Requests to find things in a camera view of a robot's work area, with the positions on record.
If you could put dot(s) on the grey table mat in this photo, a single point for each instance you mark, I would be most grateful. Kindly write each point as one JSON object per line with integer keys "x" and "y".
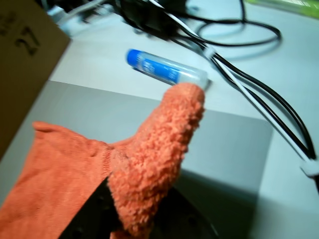
{"x": 224, "y": 149}

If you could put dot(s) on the blue glue stick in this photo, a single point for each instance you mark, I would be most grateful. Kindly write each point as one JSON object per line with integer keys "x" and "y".
{"x": 159, "y": 67}

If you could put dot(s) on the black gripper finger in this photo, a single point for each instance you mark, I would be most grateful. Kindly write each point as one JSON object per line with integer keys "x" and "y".
{"x": 184, "y": 219}
{"x": 97, "y": 214}

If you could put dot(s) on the orange terry towel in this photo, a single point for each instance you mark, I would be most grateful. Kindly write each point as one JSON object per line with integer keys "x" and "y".
{"x": 154, "y": 161}

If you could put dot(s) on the green plastic sheet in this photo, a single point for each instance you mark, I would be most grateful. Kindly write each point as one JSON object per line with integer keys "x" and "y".
{"x": 286, "y": 6}

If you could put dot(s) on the brown cardboard monitor box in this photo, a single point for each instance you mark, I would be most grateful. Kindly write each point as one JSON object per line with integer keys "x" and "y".
{"x": 25, "y": 74}

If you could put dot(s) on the black power adapter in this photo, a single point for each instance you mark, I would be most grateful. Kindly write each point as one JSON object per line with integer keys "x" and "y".
{"x": 149, "y": 15}

